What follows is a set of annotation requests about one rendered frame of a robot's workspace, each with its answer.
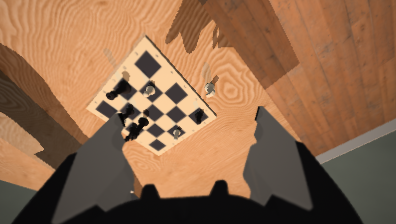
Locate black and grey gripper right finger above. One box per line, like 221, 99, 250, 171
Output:
242, 106, 363, 224

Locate black and cream chessboard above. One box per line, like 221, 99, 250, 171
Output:
86, 37, 217, 156

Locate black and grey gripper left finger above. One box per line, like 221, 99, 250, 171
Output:
11, 113, 135, 224

